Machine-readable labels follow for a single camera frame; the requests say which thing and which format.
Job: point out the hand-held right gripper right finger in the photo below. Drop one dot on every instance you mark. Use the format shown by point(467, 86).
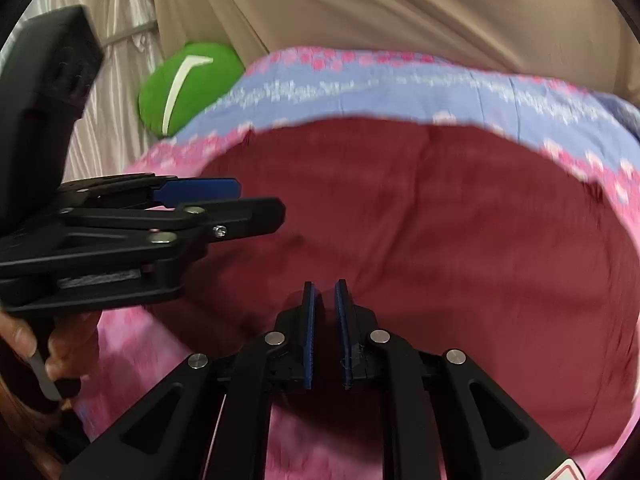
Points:
point(343, 340)

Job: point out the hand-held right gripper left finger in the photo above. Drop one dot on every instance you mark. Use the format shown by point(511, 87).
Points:
point(309, 340)

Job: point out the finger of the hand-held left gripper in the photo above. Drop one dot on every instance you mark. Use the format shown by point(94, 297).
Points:
point(240, 215)
point(200, 190)

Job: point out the maroon puffer jacket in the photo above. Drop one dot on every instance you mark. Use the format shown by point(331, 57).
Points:
point(425, 260)

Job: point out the person's left forearm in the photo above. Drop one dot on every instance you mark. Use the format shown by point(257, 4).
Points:
point(20, 425)

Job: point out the person's left hand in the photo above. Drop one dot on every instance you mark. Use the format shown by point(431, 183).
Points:
point(75, 340)

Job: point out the white satin curtain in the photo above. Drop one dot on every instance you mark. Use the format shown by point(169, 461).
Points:
point(120, 85)

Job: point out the grey metal bar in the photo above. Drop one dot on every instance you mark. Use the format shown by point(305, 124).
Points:
point(130, 35)

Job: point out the green plush pillow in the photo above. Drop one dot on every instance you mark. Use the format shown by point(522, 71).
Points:
point(195, 85)

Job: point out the pink floral blanket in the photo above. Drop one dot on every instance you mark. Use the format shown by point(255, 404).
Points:
point(400, 85)

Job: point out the beige curtain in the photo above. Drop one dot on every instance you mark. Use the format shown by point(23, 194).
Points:
point(400, 5)

